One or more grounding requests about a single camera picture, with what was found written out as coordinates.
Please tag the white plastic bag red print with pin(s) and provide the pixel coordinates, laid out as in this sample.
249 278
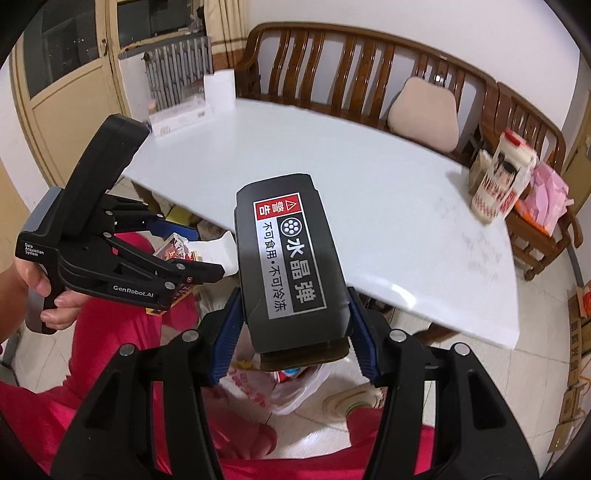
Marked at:
258 385

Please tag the person's red pants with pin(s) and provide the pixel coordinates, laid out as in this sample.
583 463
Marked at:
115 378

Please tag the person's left hand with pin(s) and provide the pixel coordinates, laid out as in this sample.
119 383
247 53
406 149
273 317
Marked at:
64 309

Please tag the yellow framed glass door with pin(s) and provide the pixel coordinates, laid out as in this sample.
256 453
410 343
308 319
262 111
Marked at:
69 110

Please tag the pink plastic bag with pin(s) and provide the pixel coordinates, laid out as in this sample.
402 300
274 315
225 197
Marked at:
547 198

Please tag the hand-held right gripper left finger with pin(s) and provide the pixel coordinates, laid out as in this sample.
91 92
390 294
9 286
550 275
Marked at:
228 332

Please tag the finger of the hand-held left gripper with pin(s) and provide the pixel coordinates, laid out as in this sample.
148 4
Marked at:
178 230
194 272

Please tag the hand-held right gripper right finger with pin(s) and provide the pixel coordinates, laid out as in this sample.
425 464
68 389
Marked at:
364 341

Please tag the long white box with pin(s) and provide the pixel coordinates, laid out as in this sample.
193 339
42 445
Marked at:
180 119

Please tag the red and white paper bag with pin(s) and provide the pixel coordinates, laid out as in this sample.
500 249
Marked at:
501 184

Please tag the beige cushion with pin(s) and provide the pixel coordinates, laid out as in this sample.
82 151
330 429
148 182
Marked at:
425 115

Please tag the beige slipper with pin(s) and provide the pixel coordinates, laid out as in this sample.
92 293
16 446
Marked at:
351 400

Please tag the wooden armchair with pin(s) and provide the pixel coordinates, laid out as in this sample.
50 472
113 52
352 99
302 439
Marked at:
540 249

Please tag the beige curtain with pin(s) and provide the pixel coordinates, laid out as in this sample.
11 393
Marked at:
231 32

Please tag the upright white box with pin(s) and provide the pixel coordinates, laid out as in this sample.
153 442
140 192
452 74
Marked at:
220 90

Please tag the stack of cardboard boxes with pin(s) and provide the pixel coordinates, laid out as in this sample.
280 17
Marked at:
575 369

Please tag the black box with label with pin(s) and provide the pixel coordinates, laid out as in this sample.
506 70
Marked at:
291 258

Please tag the red box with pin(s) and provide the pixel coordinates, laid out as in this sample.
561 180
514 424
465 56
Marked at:
171 249

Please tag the long wooden bench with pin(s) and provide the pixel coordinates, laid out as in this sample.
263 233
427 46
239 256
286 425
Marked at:
351 60

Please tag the grey radiator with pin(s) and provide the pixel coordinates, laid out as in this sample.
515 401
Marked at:
178 74

